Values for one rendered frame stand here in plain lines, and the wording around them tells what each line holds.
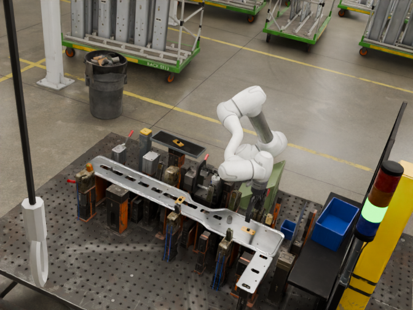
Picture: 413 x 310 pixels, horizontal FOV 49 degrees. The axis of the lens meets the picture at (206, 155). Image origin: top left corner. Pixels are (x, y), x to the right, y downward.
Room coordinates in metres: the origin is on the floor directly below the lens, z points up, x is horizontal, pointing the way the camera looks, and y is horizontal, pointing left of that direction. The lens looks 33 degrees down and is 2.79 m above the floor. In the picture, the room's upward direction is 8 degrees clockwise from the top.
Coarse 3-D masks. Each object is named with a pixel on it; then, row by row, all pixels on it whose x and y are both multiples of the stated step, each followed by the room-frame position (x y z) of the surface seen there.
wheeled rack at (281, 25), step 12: (288, 0) 10.04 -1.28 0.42; (300, 0) 8.13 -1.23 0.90; (324, 0) 8.02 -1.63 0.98; (288, 12) 9.58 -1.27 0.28; (300, 12) 9.58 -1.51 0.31; (312, 12) 9.72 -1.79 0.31; (276, 24) 8.22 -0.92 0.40; (288, 24) 8.62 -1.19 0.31; (300, 24) 8.75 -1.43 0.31; (312, 24) 8.95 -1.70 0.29; (324, 24) 9.12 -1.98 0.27; (288, 36) 8.13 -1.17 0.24; (300, 36) 8.10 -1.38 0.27; (312, 36) 8.19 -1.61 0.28
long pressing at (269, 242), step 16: (96, 160) 2.45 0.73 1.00; (112, 176) 2.30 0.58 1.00; (128, 176) 2.33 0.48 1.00; (144, 176) 2.35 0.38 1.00; (144, 192) 2.19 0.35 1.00; (176, 192) 2.23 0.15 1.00; (192, 208) 2.10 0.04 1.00; (208, 208) 2.12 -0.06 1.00; (224, 208) 2.14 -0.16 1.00; (208, 224) 1.98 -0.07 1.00; (224, 224) 2.00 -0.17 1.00; (240, 224) 2.02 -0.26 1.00; (256, 224) 2.04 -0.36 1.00; (240, 240) 1.88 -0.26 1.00; (256, 240) 1.90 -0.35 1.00; (272, 240) 1.92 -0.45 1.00; (272, 256) 1.80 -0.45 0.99
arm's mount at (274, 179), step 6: (282, 162) 2.80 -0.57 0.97; (276, 168) 2.75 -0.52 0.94; (282, 168) 2.71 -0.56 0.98; (276, 174) 2.64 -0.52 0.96; (270, 180) 2.59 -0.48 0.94; (276, 180) 2.54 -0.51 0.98; (240, 186) 2.73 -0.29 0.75; (270, 186) 2.49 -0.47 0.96; (276, 186) 2.62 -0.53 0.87; (246, 192) 2.58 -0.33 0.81; (270, 192) 2.49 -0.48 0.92; (276, 192) 2.70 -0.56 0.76; (246, 198) 2.53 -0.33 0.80; (270, 198) 2.48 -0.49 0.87; (240, 204) 2.54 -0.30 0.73; (246, 204) 2.53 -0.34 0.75; (264, 204) 2.49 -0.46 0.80; (270, 204) 2.55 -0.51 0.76; (252, 210) 2.51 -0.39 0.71
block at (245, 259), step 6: (246, 252) 1.82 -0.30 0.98; (240, 258) 1.76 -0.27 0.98; (246, 258) 1.77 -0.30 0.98; (240, 264) 1.73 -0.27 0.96; (246, 264) 1.72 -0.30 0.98; (240, 270) 1.73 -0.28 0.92; (240, 276) 1.73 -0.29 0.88; (234, 282) 1.75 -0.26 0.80; (234, 288) 1.74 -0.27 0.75; (234, 294) 1.74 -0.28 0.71
